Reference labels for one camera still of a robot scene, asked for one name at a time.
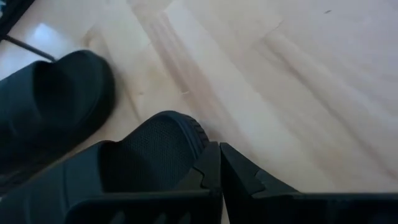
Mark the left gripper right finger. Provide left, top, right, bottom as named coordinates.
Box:
left=220, top=142, right=301, bottom=200

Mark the large dark grey slide sandal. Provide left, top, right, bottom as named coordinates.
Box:
left=0, top=110, right=210, bottom=224

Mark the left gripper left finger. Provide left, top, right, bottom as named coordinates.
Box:
left=177, top=141, right=224, bottom=196

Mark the wooden shelf with black frame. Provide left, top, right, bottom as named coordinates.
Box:
left=2, top=34, right=57, bottom=62

